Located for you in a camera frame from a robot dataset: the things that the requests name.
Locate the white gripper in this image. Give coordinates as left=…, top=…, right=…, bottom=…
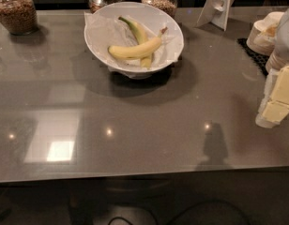
left=255, top=66, right=289, bottom=128

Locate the yellow ripe banana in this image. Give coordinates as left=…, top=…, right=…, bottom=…
left=108, top=28, right=167, bottom=60

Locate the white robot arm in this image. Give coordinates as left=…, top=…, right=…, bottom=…
left=255, top=8, right=289, bottom=128

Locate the white bowl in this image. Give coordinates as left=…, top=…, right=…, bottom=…
left=84, top=1, right=185, bottom=81

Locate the black rubber mat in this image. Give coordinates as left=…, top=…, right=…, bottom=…
left=237, top=38, right=268, bottom=77

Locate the stack of white cups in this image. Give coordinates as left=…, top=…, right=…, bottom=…
left=246, top=11, right=283, bottom=56

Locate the white folded paper stand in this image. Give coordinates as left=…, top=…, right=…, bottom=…
left=196, top=0, right=235, bottom=31

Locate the right glass jar of grains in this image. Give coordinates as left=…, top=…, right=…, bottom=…
left=140, top=0, right=179, bottom=19

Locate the glass jar of grains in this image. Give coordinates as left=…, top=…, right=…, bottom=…
left=0, top=0, right=38, bottom=35
left=140, top=0, right=179, bottom=19

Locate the white paper liner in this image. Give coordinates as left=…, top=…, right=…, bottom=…
left=84, top=11, right=179, bottom=79

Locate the left glass jar of grains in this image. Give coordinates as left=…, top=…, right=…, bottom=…
left=0, top=0, right=38, bottom=35

